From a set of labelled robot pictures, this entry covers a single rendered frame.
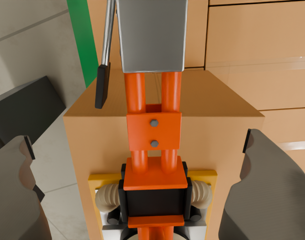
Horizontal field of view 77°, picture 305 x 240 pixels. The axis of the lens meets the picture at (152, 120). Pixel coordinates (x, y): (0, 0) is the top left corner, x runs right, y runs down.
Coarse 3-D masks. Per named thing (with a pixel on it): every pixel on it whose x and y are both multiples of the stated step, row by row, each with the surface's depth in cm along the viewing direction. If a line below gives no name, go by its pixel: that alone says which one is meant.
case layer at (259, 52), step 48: (96, 0) 62; (192, 0) 63; (240, 0) 63; (288, 0) 66; (96, 48) 69; (192, 48) 70; (240, 48) 70; (288, 48) 71; (288, 96) 79; (288, 144) 91
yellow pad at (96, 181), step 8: (96, 176) 43; (104, 176) 43; (112, 176) 43; (120, 176) 43; (96, 184) 43; (104, 184) 43; (96, 208) 46; (120, 208) 46; (96, 216) 48; (104, 216) 47; (112, 216) 44; (120, 216) 47; (128, 216) 47; (104, 224) 48; (112, 224) 44
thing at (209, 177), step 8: (192, 176) 43; (200, 176) 43; (208, 176) 43; (216, 176) 43; (208, 184) 43; (192, 208) 45; (208, 208) 47; (192, 216) 44; (200, 216) 44; (208, 216) 49; (208, 224) 50
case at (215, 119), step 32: (160, 96) 47; (192, 96) 48; (224, 96) 48; (96, 128) 38; (192, 128) 39; (224, 128) 39; (256, 128) 39; (96, 160) 42; (192, 160) 43; (224, 160) 43; (224, 192) 48; (96, 224) 52
